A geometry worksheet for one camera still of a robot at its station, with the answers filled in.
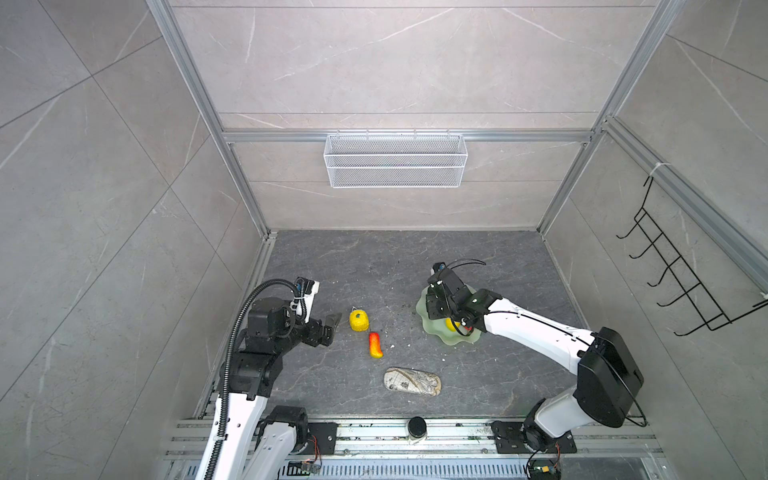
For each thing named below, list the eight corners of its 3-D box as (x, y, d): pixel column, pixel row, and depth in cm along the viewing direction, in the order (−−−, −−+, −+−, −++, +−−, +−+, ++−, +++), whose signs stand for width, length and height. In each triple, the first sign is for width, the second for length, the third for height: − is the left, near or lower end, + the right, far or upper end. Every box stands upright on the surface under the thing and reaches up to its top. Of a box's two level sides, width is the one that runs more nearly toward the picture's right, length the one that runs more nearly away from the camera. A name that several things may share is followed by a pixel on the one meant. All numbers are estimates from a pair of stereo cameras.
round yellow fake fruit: (350, 332, 93) (348, 325, 89) (351, 317, 97) (350, 309, 93) (368, 332, 93) (367, 325, 89) (368, 317, 97) (368, 309, 93)
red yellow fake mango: (369, 358, 88) (368, 355, 86) (370, 336, 93) (369, 332, 91) (382, 358, 88) (382, 355, 86) (382, 336, 93) (382, 332, 91)
